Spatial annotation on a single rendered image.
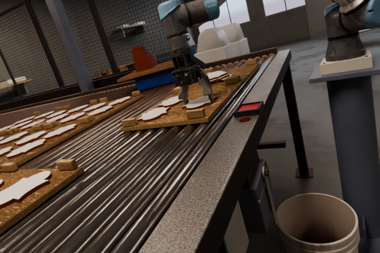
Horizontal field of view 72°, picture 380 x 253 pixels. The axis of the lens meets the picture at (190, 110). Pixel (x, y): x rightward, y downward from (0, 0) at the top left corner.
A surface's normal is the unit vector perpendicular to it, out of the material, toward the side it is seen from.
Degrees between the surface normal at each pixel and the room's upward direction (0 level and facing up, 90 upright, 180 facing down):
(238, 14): 90
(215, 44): 90
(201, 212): 0
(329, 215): 87
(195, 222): 0
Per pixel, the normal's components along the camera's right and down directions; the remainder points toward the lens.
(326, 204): -0.64, 0.32
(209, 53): -0.41, 0.35
